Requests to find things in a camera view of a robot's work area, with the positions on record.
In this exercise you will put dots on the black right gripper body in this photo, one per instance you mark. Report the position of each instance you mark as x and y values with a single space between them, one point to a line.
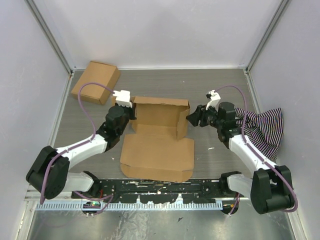
209 116

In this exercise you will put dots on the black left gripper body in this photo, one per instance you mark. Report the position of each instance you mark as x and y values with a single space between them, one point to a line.
129 114

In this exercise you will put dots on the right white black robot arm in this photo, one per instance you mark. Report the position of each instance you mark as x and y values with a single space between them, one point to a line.
270 187

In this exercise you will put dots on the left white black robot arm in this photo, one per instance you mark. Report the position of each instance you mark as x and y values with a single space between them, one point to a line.
50 173

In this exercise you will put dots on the purple white striped cloth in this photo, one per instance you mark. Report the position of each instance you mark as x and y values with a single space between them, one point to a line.
265 130

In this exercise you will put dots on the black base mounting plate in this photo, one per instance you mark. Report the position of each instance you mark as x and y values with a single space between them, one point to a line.
160 191

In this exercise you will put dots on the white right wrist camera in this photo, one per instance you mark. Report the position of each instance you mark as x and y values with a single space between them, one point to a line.
213 99

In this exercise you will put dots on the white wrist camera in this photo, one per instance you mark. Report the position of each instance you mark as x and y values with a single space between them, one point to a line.
123 98
213 99

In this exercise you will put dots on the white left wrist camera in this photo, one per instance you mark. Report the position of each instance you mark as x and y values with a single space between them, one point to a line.
123 98

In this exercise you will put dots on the white slotted cable duct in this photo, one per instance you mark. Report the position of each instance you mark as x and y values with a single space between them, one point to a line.
178 205

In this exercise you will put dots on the aluminium front rail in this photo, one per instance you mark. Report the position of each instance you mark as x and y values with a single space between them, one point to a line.
160 197

